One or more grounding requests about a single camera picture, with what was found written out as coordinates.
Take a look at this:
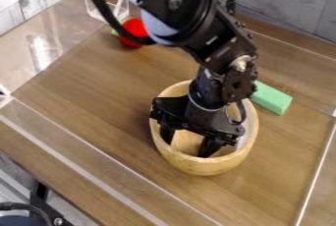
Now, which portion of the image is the green rectangular block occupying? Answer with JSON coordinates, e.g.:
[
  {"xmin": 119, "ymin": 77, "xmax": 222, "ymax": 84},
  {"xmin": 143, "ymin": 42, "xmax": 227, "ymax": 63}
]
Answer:
[{"xmin": 253, "ymin": 82, "xmax": 294, "ymax": 115}]

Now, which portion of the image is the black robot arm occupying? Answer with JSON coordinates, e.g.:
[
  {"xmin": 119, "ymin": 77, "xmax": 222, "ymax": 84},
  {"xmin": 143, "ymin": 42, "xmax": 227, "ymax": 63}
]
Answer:
[{"xmin": 131, "ymin": 0, "xmax": 258, "ymax": 157}]

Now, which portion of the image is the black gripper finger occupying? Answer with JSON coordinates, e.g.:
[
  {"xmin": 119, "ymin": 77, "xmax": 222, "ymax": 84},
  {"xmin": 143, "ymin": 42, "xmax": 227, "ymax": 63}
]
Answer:
[
  {"xmin": 199, "ymin": 137, "xmax": 227, "ymax": 158},
  {"xmin": 161, "ymin": 125, "xmax": 177, "ymax": 143}
]

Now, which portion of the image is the red fruit with green stem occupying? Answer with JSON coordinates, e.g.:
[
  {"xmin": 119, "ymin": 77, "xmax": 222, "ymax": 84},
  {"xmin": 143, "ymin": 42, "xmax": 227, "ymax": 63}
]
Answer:
[{"xmin": 113, "ymin": 18, "xmax": 149, "ymax": 48}]

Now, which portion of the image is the black table clamp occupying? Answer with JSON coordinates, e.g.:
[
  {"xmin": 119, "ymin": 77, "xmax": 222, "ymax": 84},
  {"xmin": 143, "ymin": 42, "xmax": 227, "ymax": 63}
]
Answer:
[{"xmin": 0, "ymin": 181, "xmax": 77, "ymax": 226}]

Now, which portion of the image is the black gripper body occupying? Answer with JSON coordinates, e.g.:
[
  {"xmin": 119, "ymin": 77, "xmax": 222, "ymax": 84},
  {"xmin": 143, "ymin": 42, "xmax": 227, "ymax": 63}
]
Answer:
[{"xmin": 150, "ymin": 95, "xmax": 246, "ymax": 145}]

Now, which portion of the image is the clear acrylic tray wall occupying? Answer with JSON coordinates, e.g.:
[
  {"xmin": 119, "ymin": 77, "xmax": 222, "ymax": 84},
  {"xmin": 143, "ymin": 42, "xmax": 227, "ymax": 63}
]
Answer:
[{"xmin": 0, "ymin": 0, "xmax": 336, "ymax": 226}]

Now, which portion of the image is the wooden bowl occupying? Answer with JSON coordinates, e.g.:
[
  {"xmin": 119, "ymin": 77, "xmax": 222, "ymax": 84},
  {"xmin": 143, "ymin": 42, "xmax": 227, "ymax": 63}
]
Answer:
[{"xmin": 149, "ymin": 80, "xmax": 261, "ymax": 177}]

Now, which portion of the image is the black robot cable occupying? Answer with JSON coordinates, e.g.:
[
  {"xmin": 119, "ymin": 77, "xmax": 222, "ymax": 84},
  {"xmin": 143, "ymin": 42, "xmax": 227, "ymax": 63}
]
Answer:
[{"xmin": 71, "ymin": 0, "xmax": 157, "ymax": 46}]

